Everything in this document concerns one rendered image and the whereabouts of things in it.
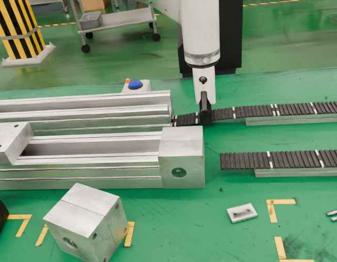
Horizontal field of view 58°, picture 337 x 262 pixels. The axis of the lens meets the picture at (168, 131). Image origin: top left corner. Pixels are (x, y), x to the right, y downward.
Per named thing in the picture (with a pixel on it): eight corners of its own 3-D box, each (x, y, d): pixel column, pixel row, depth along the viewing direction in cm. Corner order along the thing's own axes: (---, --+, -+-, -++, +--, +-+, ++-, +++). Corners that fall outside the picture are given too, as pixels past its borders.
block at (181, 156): (204, 151, 75) (202, 119, 69) (204, 188, 65) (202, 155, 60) (168, 152, 76) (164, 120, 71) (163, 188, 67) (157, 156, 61)
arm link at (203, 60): (220, 54, 67) (220, 66, 69) (219, 39, 74) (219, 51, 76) (182, 57, 68) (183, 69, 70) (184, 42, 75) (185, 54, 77)
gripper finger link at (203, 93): (206, 104, 71) (207, 116, 75) (205, 78, 74) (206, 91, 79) (201, 104, 71) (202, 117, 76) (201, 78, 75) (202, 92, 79)
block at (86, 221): (136, 219, 61) (127, 186, 55) (102, 270, 53) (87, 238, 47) (96, 205, 65) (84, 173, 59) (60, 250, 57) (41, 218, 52)
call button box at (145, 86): (153, 95, 100) (150, 78, 97) (148, 112, 93) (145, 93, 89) (129, 96, 101) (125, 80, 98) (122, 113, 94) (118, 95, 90)
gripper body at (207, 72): (219, 64, 68) (220, 106, 75) (217, 47, 76) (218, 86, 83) (185, 66, 69) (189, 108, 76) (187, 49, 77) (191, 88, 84)
